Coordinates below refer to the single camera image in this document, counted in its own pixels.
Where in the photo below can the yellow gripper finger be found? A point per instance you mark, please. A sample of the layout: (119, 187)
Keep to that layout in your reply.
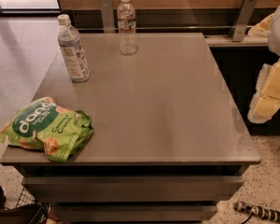
(261, 29)
(266, 100)

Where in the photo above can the clear water bottle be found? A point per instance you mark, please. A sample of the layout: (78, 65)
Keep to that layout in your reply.
(126, 18)

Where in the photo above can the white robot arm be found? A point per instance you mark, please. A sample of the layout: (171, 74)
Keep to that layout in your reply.
(274, 34)

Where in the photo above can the blue labelled drink bottle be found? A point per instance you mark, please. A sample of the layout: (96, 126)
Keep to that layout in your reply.
(72, 50)

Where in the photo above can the green rice chip bag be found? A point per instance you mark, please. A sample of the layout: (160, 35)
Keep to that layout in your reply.
(44, 125)

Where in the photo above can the black white striped tool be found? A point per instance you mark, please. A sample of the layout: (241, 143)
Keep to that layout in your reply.
(257, 211)

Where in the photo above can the grey drawer cabinet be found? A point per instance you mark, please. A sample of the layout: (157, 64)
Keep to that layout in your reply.
(168, 144)

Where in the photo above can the right metal wall bracket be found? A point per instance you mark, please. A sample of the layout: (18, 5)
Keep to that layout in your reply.
(237, 33)

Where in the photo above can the metal wall bracket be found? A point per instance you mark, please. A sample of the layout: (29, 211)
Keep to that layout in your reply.
(107, 14)
(237, 33)

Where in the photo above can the left metal wall bracket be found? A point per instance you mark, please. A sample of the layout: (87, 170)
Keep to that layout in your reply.
(107, 14)

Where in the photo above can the black wire basket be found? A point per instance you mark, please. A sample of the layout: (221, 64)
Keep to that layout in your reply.
(25, 199)

